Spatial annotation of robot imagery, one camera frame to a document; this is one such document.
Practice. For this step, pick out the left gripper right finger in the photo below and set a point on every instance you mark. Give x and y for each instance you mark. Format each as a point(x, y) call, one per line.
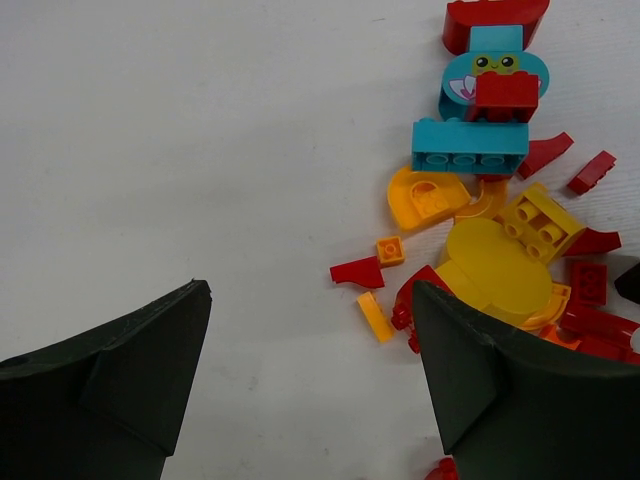
point(509, 405)

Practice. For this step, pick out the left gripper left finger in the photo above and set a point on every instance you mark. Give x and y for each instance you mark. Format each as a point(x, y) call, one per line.
point(108, 403)

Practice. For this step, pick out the yellow round large brick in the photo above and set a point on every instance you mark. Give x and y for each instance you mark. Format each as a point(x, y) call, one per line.
point(492, 273)

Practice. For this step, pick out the small orange flat brick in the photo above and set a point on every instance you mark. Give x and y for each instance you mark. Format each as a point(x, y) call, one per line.
point(375, 317)

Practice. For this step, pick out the yellow studded brick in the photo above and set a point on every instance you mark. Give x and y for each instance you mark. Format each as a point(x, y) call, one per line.
point(543, 226)

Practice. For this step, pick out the small orange square brick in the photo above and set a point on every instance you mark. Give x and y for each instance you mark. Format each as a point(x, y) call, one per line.
point(390, 251)

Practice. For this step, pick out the red curved slope brick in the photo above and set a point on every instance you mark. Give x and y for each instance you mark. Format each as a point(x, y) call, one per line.
point(365, 272)

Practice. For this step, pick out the orange arch brick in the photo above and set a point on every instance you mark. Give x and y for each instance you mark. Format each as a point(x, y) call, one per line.
point(492, 198)

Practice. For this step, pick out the orange half round brick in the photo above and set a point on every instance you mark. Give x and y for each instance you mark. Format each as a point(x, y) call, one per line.
point(419, 200)

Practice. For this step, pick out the teal long brick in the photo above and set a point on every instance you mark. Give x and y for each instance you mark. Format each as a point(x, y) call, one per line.
point(456, 146)

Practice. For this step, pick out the red brick on frog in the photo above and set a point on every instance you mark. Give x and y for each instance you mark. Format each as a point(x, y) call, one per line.
point(505, 98)

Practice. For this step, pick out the teal frog printed brick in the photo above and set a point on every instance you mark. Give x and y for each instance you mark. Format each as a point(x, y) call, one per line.
point(495, 49)

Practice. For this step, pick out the red arch brick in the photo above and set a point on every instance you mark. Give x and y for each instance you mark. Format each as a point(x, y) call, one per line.
point(462, 16)

